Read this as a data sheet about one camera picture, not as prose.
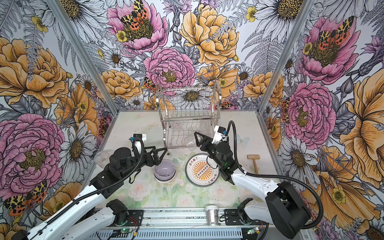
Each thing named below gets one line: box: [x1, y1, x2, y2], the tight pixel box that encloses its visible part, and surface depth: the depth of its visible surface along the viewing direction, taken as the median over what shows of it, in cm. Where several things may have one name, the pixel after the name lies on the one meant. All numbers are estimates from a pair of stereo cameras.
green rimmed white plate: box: [187, 177, 218, 188], surface depth 85 cm
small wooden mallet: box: [247, 154, 260, 175], surface depth 96 cm
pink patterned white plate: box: [185, 153, 220, 187], surface depth 89 cm
